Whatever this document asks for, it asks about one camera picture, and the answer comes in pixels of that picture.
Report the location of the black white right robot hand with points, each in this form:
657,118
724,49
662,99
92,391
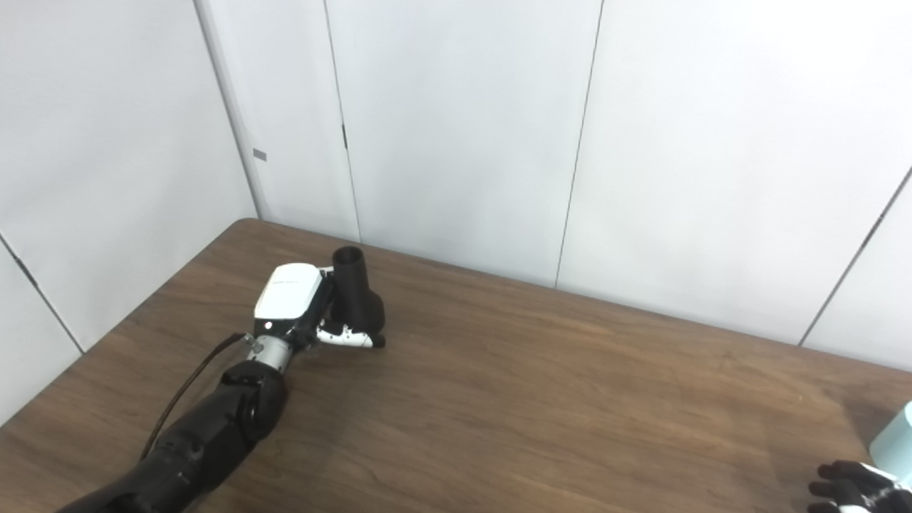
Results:
866,495

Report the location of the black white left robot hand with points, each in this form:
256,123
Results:
288,292

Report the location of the black funnel-shaped nozzle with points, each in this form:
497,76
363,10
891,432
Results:
360,306

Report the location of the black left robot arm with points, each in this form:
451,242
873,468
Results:
214,434

